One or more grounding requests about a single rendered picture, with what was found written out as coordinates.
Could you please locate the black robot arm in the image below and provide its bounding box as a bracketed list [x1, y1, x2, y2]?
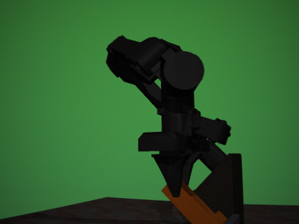
[106, 36, 231, 171]

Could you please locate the orange l-shaped part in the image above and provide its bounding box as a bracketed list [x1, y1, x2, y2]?
[162, 180, 228, 224]

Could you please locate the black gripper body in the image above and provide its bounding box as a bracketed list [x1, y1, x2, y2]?
[138, 100, 209, 154]

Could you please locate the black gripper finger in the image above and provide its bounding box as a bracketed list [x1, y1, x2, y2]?
[182, 154, 203, 186]
[151, 154, 192, 197]

